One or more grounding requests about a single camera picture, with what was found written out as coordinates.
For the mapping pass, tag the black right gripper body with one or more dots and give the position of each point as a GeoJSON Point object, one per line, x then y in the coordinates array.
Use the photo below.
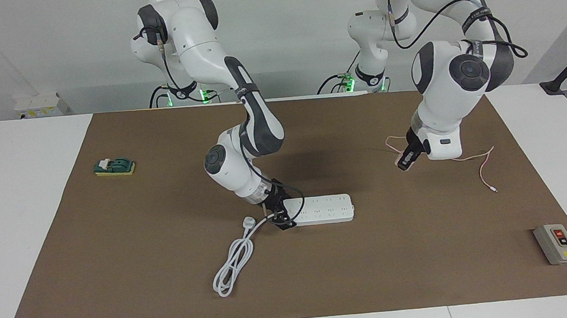
{"type": "Point", "coordinates": [276, 199]}

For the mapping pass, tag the white background box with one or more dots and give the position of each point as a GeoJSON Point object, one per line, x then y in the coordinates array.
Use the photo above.
{"type": "Point", "coordinates": [40, 105]}

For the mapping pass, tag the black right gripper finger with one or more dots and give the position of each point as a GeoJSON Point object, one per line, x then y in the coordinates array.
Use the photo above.
{"type": "Point", "coordinates": [286, 222]}

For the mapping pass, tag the white power strip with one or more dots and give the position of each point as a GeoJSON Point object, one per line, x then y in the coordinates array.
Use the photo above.
{"type": "Point", "coordinates": [327, 211]}

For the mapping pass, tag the grey push-button switch box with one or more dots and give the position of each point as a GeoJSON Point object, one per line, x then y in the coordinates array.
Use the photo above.
{"type": "Point", "coordinates": [556, 244]}

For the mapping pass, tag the brown table mat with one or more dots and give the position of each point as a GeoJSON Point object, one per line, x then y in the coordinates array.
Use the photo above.
{"type": "Point", "coordinates": [371, 272]}

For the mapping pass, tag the green knife switch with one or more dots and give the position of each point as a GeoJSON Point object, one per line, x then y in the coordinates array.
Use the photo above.
{"type": "Point", "coordinates": [117, 165]}

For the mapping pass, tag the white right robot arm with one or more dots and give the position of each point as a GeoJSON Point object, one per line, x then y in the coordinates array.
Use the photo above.
{"type": "Point", "coordinates": [256, 126]}

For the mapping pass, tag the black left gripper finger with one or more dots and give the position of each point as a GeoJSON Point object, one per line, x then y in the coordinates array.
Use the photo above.
{"type": "Point", "coordinates": [408, 161]}

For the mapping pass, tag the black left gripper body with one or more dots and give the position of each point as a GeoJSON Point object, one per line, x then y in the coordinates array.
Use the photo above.
{"type": "Point", "coordinates": [416, 144]}

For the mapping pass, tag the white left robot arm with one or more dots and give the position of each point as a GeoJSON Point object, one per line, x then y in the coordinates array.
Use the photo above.
{"type": "Point", "coordinates": [439, 98]}

